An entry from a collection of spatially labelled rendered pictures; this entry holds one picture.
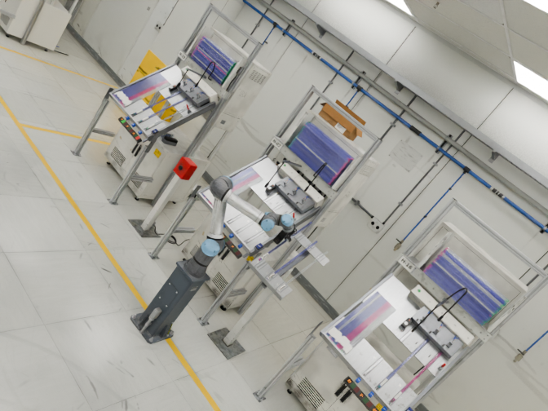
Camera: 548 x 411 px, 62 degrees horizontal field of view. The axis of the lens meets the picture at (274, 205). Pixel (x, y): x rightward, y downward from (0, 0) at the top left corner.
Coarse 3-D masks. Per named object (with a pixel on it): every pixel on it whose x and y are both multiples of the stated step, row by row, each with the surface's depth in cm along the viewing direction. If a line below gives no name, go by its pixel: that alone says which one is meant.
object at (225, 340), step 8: (288, 272) 330; (264, 296) 338; (256, 304) 341; (248, 312) 344; (256, 312) 344; (240, 320) 347; (248, 320) 344; (224, 328) 368; (232, 328) 350; (240, 328) 347; (216, 336) 353; (224, 336) 360; (232, 336) 350; (216, 344) 345; (224, 344) 351; (232, 344) 358; (240, 344) 364; (224, 352) 344; (232, 352) 350; (240, 352) 355
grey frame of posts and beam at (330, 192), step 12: (300, 108) 384; (372, 144) 348; (288, 156) 381; (300, 168) 375; (348, 180) 356; (324, 192) 363; (336, 192) 358; (192, 204) 373; (324, 204) 365; (180, 216) 375; (168, 228) 381; (156, 252) 386; (288, 252) 379; (240, 276) 342; (228, 288) 346; (216, 300) 351; (252, 300) 397; (240, 312) 400
